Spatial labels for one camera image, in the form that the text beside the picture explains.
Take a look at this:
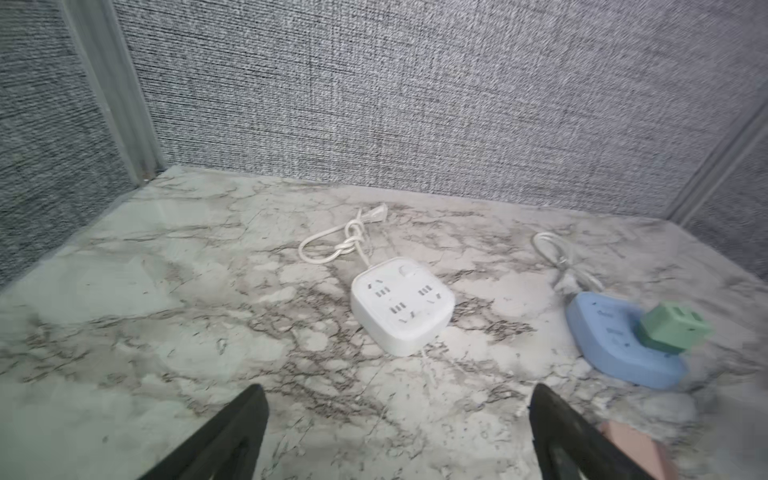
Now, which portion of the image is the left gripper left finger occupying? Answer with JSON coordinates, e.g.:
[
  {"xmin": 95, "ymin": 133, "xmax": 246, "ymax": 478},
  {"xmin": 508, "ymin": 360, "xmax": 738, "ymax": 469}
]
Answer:
[{"xmin": 143, "ymin": 384, "xmax": 269, "ymax": 479}]

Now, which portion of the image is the aluminium enclosure frame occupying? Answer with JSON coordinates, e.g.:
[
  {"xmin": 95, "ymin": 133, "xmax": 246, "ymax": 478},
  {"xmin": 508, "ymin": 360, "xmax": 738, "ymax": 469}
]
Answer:
[{"xmin": 60, "ymin": 1, "xmax": 767, "ymax": 217}]

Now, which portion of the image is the pink plug adapter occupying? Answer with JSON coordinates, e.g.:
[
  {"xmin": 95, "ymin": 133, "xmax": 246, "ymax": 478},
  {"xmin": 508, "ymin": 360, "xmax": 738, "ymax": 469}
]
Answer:
[{"xmin": 599, "ymin": 420, "xmax": 679, "ymax": 480}]

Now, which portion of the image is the white square power strip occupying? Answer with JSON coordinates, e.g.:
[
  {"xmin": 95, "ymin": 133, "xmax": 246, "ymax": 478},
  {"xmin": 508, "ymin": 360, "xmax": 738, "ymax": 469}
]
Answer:
[{"xmin": 351, "ymin": 257, "xmax": 456, "ymax": 357}]

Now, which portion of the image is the green adapter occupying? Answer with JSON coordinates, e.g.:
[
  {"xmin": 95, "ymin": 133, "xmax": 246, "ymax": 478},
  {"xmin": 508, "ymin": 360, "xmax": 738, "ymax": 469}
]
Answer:
[{"xmin": 633, "ymin": 301, "xmax": 713, "ymax": 355}]

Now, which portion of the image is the white cable of blue strip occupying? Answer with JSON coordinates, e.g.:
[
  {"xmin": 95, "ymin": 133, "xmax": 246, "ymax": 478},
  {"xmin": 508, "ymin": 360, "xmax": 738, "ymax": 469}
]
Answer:
[{"xmin": 531, "ymin": 231, "xmax": 606, "ymax": 295}]

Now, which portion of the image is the blue square power strip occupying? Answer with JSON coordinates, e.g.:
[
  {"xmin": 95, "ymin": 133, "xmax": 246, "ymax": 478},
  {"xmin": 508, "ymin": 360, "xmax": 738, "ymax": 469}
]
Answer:
[{"xmin": 565, "ymin": 292, "xmax": 688, "ymax": 390}]

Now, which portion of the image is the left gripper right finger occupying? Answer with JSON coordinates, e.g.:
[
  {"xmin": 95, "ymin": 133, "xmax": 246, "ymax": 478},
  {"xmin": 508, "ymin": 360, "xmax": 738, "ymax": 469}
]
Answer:
[{"xmin": 528, "ymin": 383, "xmax": 650, "ymax": 479}]

